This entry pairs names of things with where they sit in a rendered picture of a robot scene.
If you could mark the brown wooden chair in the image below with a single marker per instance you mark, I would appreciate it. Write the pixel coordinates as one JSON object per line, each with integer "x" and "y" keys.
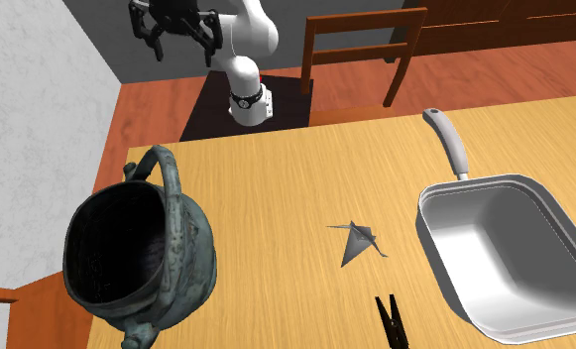
{"x": 46, "y": 314}
{"x": 350, "y": 116}

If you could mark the grey folded paper shape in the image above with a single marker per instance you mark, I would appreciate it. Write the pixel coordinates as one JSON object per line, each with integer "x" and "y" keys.
{"x": 355, "y": 244}

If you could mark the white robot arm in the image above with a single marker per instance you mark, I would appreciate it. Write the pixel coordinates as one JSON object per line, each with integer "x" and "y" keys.
{"x": 249, "y": 34}

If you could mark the black clothespin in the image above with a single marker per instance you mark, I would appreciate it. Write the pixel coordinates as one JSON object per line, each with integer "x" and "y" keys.
{"x": 393, "y": 324}

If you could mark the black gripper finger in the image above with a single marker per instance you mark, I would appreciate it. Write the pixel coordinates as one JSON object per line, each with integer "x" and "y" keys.
{"x": 141, "y": 24}
{"x": 212, "y": 34}

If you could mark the dark robot stand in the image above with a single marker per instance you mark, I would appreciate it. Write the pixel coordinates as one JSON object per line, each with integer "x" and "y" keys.
{"x": 210, "y": 113}

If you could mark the light wooden table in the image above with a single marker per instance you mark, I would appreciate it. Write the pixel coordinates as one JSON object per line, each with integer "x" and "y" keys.
{"x": 278, "y": 193}

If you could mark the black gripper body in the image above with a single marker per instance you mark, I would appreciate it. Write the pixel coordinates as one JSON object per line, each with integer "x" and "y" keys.
{"x": 174, "y": 14}

